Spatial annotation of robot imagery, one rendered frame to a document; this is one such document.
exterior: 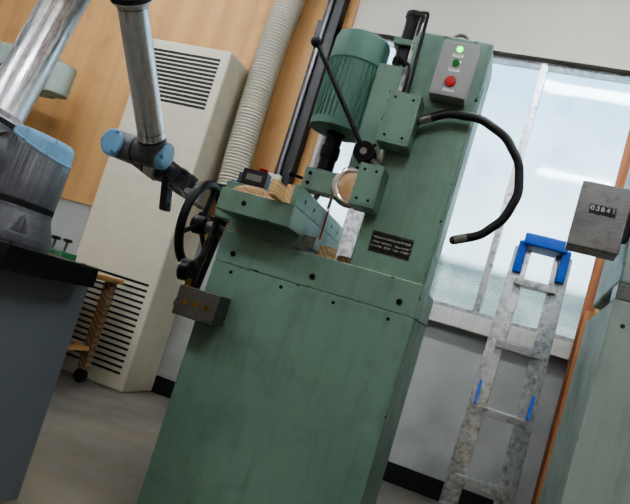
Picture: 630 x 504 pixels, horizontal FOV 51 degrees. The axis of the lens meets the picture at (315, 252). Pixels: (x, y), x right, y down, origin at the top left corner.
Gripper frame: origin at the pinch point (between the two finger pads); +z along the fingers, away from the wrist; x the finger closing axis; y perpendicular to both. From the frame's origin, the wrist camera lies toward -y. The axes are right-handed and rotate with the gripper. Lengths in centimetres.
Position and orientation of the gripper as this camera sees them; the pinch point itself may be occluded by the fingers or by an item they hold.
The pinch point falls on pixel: (200, 208)
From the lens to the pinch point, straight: 225.0
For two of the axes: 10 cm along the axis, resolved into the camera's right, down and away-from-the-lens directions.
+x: 2.3, 1.6, 9.6
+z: 7.7, 5.7, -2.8
